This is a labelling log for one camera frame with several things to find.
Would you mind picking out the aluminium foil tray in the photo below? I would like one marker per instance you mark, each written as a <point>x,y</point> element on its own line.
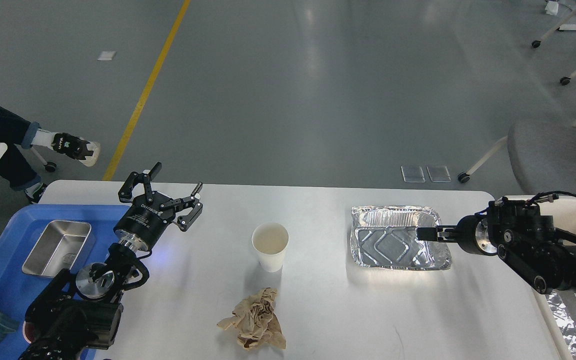
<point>385,237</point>

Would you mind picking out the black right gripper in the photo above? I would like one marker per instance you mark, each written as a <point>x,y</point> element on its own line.
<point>471,234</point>

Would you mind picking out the stainless steel tray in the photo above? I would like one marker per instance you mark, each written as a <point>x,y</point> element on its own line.
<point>62,245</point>

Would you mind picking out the grey office chair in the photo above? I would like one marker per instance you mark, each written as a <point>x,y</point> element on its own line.
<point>542,156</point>

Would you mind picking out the white paper cup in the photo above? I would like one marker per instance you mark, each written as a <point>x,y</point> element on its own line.
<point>270,241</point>

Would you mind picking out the brown paper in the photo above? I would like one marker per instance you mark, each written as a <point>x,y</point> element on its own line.
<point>255,320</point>

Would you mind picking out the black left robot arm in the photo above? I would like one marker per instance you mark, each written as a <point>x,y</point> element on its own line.
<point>83,310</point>

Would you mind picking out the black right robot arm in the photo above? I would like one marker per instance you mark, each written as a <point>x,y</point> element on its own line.
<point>516,231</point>

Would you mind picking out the blue plastic bin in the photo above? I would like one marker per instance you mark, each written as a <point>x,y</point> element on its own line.
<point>18,290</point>

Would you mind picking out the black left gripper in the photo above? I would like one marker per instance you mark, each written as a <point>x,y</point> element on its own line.
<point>149,215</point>

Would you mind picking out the seated person in black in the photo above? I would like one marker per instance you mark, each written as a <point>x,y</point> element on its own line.
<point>16,133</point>

